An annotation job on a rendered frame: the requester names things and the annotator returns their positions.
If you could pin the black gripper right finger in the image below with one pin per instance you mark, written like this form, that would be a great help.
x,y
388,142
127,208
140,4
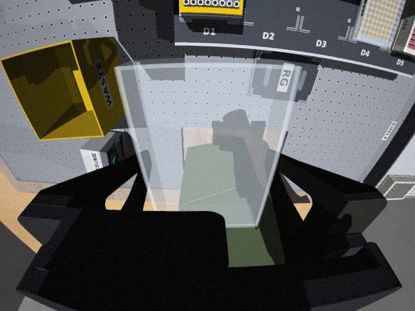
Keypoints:
x,y
340,206

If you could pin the grey box with white resume label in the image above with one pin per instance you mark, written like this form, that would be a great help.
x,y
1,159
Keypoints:
x,y
100,152

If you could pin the yellow open-top bin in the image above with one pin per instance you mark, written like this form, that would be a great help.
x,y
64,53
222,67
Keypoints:
x,y
69,91

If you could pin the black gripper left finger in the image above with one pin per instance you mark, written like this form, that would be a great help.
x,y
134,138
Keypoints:
x,y
91,190

